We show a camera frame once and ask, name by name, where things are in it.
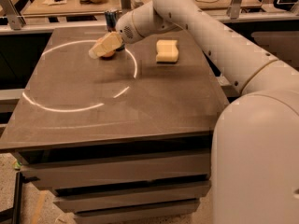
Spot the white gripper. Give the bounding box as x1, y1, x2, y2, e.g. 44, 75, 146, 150
89, 11, 143, 59

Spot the orange fruit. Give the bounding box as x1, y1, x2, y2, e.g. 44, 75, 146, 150
97, 37, 116, 59

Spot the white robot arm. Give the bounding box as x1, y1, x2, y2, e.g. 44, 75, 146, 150
89, 0, 299, 224

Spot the blue silver drink can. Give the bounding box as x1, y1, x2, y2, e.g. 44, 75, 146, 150
104, 8, 126, 52

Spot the yellow sponge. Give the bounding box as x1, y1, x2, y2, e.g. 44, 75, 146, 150
156, 40, 178, 63

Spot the grey drawer cabinet table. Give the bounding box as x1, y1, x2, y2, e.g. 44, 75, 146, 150
1, 28, 227, 224

